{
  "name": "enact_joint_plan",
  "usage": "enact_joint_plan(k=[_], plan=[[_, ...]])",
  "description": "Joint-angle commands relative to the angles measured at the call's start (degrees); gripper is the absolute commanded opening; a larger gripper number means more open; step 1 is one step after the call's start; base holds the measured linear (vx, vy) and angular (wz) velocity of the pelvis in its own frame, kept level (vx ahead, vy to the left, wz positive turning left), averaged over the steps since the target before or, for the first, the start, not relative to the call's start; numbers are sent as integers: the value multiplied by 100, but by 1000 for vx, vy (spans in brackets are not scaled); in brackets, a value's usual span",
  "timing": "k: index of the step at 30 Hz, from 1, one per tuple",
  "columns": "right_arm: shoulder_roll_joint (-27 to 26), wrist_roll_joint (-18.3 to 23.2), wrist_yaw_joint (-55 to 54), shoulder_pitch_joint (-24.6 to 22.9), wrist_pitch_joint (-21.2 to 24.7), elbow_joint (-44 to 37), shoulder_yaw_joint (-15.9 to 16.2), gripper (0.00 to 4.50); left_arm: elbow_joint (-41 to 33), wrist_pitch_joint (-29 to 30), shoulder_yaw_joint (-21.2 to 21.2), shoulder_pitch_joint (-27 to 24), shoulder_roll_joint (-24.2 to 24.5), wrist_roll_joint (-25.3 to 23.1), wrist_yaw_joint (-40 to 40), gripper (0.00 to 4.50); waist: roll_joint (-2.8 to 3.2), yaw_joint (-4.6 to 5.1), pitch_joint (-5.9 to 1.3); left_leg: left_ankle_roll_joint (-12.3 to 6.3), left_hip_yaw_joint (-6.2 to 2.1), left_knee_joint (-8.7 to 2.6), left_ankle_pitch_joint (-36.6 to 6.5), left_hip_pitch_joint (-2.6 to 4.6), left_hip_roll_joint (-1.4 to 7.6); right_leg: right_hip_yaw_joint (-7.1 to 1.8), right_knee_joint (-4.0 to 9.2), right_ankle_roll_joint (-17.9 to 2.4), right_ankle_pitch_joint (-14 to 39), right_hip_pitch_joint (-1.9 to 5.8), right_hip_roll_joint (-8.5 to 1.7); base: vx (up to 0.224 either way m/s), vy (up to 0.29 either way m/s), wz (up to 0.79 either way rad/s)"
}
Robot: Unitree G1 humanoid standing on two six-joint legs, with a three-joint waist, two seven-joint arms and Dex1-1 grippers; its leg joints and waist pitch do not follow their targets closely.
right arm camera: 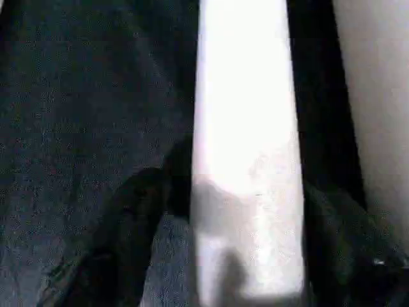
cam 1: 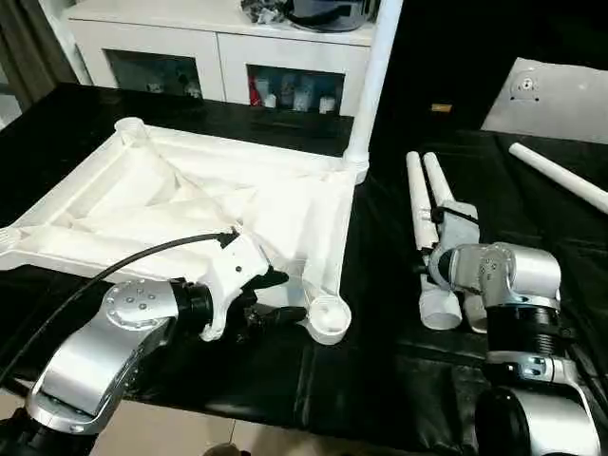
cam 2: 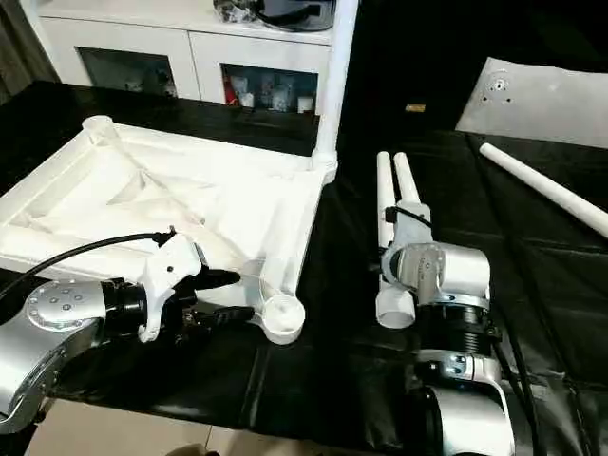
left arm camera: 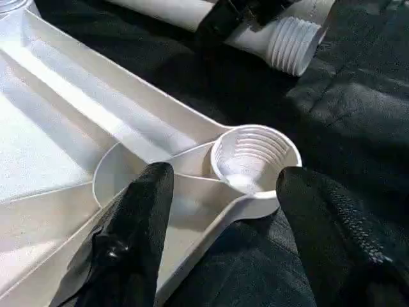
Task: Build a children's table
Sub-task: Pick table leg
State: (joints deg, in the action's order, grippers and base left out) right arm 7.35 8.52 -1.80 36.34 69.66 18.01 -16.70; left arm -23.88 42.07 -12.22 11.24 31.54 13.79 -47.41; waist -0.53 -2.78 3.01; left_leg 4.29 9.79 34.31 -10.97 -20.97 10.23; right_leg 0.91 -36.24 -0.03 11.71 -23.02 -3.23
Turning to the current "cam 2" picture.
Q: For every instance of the white plastic table top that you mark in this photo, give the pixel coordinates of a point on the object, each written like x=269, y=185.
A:
x=190, y=199

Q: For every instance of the white plastic table leg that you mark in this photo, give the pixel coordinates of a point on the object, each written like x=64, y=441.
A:
x=407, y=180
x=337, y=76
x=386, y=190
x=551, y=190

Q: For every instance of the black robot left foot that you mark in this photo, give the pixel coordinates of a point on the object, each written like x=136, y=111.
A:
x=190, y=449

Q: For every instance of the red bottle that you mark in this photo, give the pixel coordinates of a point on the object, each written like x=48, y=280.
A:
x=231, y=90

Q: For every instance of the white cabinet with glass doors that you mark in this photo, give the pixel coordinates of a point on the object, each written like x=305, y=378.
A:
x=123, y=43

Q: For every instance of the small yellow label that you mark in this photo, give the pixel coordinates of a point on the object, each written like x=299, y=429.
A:
x=415, y=108

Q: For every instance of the dark tangled clutter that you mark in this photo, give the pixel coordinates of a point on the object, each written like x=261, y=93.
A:
x=237, y=9

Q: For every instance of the black rice cooker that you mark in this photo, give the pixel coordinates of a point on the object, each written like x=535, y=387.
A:
x=296, y=11

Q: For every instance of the grey curtain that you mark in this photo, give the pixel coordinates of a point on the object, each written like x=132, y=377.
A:
x=19, y=43

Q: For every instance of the black cabinet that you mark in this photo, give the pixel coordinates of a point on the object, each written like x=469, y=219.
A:
x=427, y=38

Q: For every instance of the black work mat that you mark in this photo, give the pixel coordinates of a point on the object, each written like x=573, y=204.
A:
x=551, y=313

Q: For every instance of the white plastic bag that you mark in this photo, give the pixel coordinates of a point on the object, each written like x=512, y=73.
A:
x=541, y=100

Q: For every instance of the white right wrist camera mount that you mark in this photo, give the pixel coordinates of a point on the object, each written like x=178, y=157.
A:
x=408, y=223

